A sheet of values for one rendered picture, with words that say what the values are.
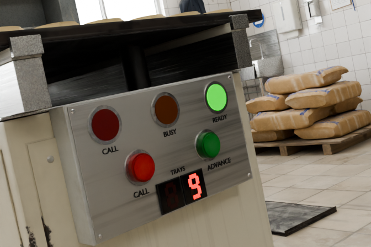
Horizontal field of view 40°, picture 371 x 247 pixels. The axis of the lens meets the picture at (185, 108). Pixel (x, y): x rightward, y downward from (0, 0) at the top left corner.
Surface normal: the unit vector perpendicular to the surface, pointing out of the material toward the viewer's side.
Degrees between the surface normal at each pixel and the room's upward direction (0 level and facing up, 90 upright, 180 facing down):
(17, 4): 90
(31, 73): 90
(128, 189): 90
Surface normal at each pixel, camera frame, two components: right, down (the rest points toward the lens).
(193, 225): 0.65, -0.09
